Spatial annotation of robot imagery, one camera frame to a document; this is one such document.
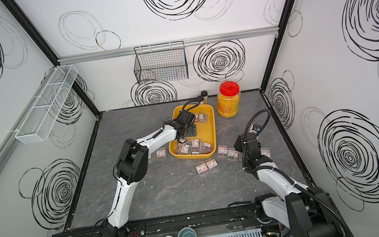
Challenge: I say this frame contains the black corrugated cable right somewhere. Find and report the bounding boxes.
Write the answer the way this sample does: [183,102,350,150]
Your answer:
[240,100,352,237]

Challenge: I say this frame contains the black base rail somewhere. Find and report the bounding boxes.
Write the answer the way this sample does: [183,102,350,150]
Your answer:
[52,202,275,237]

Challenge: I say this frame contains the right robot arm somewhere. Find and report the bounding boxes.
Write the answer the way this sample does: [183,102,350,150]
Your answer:
[234,133,348,237]

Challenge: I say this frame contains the black wire basket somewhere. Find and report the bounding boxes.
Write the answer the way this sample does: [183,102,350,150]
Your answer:
[134,41,189,84]

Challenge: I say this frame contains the far spice bottle black cap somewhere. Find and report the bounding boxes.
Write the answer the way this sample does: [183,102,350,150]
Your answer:
[201,90,208,105]

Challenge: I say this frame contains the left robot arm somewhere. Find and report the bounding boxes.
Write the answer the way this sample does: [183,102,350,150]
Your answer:
[100,110,195,237]

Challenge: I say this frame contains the paper clip box in tray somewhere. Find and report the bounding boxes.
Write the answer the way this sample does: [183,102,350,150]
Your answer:
[198,113,208,123]

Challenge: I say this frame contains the white mesh wall shelf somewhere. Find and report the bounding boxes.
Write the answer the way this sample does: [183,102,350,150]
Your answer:
[15,65,83,144]

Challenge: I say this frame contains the yellow plastic tray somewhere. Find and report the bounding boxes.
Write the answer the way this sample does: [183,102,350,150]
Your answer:
[168,104,217,160]

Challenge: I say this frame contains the red lid corn jar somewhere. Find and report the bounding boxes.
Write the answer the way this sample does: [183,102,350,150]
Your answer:
[217,81,241,118]

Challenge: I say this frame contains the paper clip box table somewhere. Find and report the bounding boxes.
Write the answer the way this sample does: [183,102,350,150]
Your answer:
[227,148,239,162]
[155,147,167,161]

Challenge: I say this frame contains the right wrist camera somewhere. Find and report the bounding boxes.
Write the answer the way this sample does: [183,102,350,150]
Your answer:
[249,124,262,136]

